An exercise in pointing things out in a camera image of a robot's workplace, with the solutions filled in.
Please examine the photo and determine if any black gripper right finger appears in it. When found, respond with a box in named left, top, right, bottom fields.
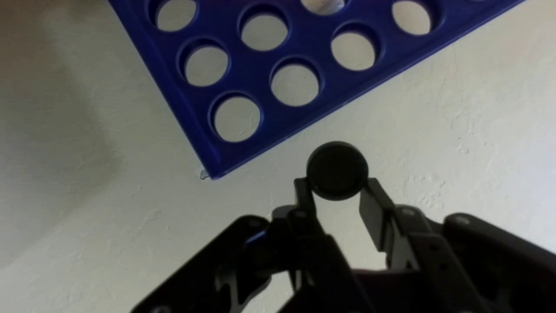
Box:
left=358, top=176, right=556, bottom=313

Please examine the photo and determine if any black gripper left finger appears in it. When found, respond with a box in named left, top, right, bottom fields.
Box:
left=129, top=176, right=372, bottom=313

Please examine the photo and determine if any blue connect four grid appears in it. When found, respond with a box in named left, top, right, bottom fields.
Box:
left=108, top=0, right=527, bottom=181

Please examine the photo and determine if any dark blue game disc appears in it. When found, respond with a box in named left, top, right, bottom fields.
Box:
left=305, top=140, right=371, bottom=204

